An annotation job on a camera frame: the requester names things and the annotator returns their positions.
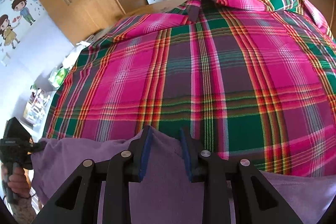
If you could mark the cartoon couple wall sticker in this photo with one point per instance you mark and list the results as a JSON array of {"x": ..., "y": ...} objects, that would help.
[{"x": 17, "y": 17}]

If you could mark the purple fleece garment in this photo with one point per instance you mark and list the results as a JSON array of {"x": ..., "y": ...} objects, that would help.
[{"x": 166, "y": 195}]

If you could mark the pink green plaid bedsheet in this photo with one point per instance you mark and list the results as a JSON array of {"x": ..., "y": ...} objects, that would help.
[{"x": 248, "y": 78}]

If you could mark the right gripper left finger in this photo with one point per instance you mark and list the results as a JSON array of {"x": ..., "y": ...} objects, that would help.
[{"x": 77, "y": 199}]

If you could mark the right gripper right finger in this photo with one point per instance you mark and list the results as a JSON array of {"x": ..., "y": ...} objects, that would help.
[{"x": 234, "y": 191}]

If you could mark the green tissue pack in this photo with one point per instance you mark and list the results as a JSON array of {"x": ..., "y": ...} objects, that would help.
[{"x": 57, "y": 76}]

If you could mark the person's left hand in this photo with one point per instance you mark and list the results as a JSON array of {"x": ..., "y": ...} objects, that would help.
[{"x": 17, "y": 182}]

